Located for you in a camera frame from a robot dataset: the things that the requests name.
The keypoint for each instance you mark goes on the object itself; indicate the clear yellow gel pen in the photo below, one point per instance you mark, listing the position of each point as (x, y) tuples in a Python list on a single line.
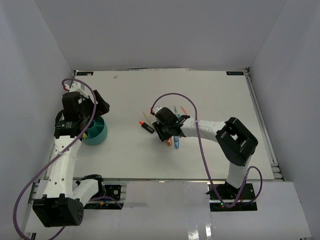
[(147, 119)]

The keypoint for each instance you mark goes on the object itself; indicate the teal round divided organizer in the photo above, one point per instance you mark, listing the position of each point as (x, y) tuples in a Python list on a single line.
[(96, 132)]

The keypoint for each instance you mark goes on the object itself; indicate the black highlighter orange cap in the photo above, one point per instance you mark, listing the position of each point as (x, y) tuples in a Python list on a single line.
[(147, 127)]

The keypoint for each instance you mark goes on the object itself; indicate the clear green gel pen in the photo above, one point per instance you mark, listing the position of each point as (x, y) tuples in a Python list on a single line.
[(176, 112)]

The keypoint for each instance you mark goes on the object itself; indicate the orange transparent highlighter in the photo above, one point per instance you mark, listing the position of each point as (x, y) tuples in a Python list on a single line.
[(169, 142)]

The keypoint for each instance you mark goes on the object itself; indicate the black logo sticker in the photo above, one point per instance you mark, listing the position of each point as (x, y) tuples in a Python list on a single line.
[(235, 73), (84, 73)]

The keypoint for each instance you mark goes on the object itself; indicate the clear orange gel pen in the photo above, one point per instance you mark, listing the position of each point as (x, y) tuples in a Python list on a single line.
[(184, 110)]

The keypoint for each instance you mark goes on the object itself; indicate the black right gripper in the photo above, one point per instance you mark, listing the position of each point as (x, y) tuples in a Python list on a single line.
[(157, 126)]

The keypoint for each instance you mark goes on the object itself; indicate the left aluminium table rail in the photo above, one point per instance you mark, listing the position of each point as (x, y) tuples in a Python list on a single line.
[(38, 174)]

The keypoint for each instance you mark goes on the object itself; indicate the blue transparent highlighter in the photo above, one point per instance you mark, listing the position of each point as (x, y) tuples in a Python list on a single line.
[(176, 140)]

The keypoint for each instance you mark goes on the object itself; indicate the aluminium table rail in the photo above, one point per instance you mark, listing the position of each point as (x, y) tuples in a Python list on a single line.
[(38, 174), (276, 171)]

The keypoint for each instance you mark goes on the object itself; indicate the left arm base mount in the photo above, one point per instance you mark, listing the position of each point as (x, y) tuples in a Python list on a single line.
[(114, 199)]

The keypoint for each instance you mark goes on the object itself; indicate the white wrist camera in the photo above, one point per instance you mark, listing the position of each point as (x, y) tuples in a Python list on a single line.
[(155, 110), (74, 86)]

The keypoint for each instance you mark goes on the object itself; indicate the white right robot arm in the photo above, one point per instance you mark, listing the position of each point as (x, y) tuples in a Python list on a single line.
[(236, 142)]

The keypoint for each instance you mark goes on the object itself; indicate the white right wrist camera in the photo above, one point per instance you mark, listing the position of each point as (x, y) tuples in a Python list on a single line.
[(155, 110)]

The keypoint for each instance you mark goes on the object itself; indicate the right black logo sticker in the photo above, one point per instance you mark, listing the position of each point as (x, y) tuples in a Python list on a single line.
[(235, 73)]

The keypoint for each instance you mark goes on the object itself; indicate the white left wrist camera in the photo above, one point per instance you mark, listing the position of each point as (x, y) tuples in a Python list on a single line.
[(74, 86)]

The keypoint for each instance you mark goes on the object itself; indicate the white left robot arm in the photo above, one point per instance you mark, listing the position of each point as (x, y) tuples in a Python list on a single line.
[(61, 204)]

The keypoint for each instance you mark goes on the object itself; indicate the right aluminium table rail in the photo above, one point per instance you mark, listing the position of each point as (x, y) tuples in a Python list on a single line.
[(276, 171)]

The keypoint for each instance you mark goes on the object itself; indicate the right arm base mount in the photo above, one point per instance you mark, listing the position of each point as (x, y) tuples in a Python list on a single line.
[(228, 195)]

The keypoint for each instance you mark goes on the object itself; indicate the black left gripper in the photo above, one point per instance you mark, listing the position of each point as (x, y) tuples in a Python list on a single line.
[(103, 107)]

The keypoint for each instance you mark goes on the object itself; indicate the left black logo sticker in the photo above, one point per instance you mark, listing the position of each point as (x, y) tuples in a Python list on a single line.
[(84, 73)]

